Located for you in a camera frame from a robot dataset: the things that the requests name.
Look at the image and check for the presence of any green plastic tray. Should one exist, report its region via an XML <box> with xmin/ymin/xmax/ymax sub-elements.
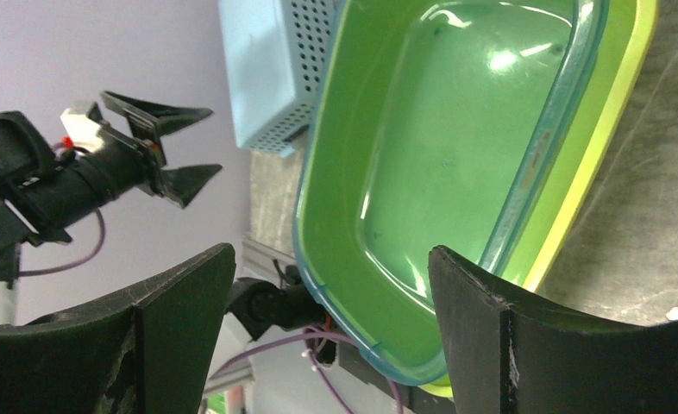
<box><xmin>418</xmin><ymin>0</ymin><xmax>660</xmax><ymax>398</ymax></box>

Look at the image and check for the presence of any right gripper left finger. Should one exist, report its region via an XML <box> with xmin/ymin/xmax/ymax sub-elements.
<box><xmin>0</xmin><ymin>243</ymin><xmax>236</xmax><ymax>413</ymax></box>

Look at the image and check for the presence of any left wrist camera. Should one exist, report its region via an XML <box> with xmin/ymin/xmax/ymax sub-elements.
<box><xmin>60</xmin><ymin>100</ymin><xmax>104</xmax><ymax>153</ymax></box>

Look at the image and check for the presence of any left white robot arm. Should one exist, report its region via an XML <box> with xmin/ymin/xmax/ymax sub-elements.
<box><xmin>0</xmin><ymin>91</ymin><xmax>221</xmax><ymax>286</ymax></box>

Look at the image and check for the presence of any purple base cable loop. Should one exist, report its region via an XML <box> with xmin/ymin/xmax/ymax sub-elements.
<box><xmin>210</xmin><ymin>325</ymin><xmax>404</xmax><ymax>414</ymax></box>

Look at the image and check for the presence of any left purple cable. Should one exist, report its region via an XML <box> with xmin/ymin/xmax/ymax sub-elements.
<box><xmin>17</xmin><ymin>142</ymin><xmax>107</xmax><ymax>279</ymax></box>

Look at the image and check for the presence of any clear teal plastic tub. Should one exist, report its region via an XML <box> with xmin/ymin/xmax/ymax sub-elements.
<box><xmin>294</xmin><ymin>1</ymin><xmax>609</xmax><ymax>386</ymax></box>

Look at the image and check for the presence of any blue plastic basket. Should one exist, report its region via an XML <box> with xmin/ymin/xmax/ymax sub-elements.
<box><xmin>217</xmin><ymin>0</ymin><xmax>336</xmax><ymax>157</ymax></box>

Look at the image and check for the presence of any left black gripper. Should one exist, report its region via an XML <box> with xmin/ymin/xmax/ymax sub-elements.
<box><xmin>0</xmin><ymin>91</ymin><xmax>223</xmax><ymax>242</ymax></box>

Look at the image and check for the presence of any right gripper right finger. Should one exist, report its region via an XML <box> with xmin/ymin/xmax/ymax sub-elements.
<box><xmin>428</xmin><ymin>246</ymin><xmax>678</xmax><ymax>413</ymax></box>

